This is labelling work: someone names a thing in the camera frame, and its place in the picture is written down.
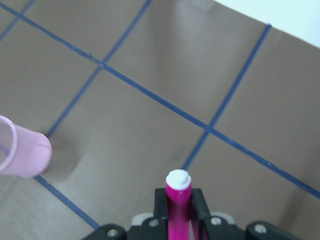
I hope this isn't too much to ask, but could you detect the pink marker pen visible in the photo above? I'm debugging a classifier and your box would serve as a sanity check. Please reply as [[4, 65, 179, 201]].
[[165, 169, 192, 240]]

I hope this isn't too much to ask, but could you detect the pink mesh pen cup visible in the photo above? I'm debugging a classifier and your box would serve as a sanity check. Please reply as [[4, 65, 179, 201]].
[[0, 116, 53, 178]]

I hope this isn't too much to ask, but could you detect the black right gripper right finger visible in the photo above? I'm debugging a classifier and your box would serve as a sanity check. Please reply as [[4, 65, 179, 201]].
[[191, 188, 210, 220]]

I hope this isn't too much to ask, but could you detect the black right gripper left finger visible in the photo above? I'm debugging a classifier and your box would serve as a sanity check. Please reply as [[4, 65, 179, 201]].
[[153, 188, 168, 220]]

